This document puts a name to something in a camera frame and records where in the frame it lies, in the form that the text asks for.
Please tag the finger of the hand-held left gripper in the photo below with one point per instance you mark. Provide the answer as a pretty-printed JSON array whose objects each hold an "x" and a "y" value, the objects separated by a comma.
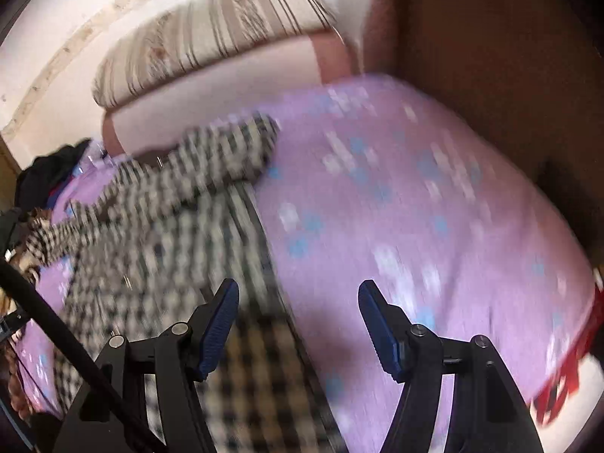
[{"x": 12, "y": 226}]

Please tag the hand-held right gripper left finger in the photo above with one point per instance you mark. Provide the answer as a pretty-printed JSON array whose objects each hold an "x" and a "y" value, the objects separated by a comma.
[{"x": 218, "y": 325}]

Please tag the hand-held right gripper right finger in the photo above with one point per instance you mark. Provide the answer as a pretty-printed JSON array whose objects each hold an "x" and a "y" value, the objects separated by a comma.
[{"x": 375, "y": 330}]

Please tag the black and beige checked garment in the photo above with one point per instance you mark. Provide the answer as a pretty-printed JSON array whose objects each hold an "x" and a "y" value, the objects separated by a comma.
[{"x": 188, "y": 226}]

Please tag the black clothes pile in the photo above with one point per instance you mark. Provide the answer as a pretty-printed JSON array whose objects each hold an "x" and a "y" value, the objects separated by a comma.
[{"x": 52, "y": 170}]

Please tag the purple floral bed sheet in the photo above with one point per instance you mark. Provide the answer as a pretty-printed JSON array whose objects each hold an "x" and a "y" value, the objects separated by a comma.
[{"x": 401, "y": 198}]

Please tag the brown satin patterned cloth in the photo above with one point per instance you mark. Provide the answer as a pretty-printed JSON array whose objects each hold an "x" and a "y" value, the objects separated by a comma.
[{"x": 14, "y": 387}]

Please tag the red patterned cloth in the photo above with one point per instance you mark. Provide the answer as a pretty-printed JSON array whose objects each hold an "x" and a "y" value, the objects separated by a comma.
[{"x": 566, "y": 377}]

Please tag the pink padded headboard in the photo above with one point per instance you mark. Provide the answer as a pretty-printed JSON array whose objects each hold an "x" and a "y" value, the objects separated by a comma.
[{"x": 212, "y": 94}]

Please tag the striped beige pillow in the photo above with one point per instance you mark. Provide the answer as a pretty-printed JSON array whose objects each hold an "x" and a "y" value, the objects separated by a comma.
[{"x": 212, "y": 28}]

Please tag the brown wooden cabinet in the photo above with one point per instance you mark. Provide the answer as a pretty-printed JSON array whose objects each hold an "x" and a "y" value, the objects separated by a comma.
[{"x": 495, "y": 56}]

